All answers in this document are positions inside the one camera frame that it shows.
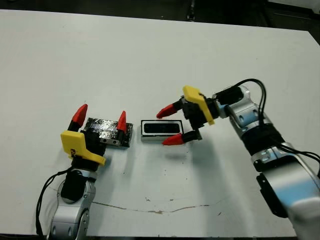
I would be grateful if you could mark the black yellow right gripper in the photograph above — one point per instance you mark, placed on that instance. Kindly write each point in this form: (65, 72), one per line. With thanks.
(197, 110)

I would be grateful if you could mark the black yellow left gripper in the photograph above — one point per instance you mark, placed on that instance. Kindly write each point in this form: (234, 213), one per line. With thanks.
(93, 150)

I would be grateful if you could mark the black foil-wrapped block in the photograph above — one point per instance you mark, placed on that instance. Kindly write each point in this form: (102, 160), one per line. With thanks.
(105, 127)

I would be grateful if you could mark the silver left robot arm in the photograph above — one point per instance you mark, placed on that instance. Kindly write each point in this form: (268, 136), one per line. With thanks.
(72, 220)

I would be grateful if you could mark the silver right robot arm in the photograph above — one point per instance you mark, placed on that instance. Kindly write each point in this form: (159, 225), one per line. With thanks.
(282, 180)

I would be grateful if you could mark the black wheeled stand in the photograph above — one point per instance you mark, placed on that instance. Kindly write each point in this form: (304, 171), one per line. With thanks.
(191, 12)

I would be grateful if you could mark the white furniture panel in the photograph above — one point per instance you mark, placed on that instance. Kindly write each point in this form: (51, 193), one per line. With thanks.
(295, 3)

